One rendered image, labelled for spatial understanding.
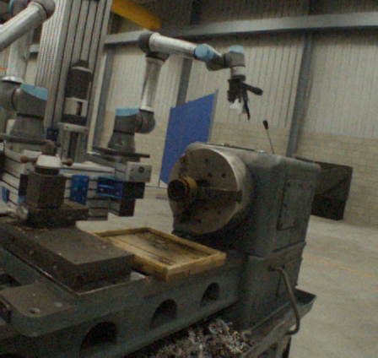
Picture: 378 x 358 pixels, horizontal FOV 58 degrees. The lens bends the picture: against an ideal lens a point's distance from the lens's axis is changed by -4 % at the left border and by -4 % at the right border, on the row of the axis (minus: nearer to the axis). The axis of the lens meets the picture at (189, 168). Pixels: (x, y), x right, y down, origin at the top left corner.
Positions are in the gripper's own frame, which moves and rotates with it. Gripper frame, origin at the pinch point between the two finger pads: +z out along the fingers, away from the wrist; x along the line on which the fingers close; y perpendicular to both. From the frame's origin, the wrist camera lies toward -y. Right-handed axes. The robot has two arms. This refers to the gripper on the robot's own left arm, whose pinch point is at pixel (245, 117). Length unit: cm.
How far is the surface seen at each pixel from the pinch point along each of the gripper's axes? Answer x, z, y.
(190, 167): 47, 24, 7
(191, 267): 70, 54, -4
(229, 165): 45, 25, -8
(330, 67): -992, -320, 29
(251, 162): 29.0, 23.1, -10.7
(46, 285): 111, 50, 8
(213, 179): 44, 29, -1
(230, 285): 38, 68, -3
